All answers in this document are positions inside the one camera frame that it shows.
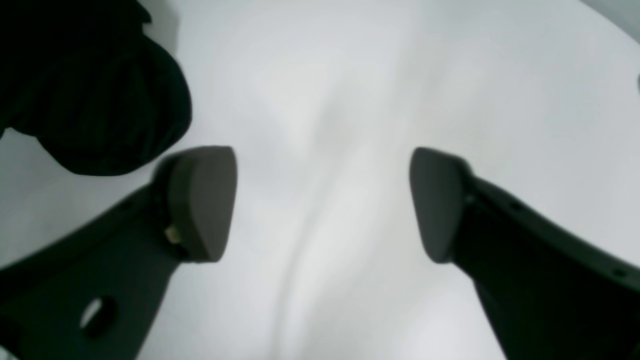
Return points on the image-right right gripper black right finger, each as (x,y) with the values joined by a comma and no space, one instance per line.
(547,294)

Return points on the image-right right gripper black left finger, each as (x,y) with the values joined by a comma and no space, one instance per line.
(94,294)

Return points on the black t-shirt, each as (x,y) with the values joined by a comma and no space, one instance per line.
(81,77)

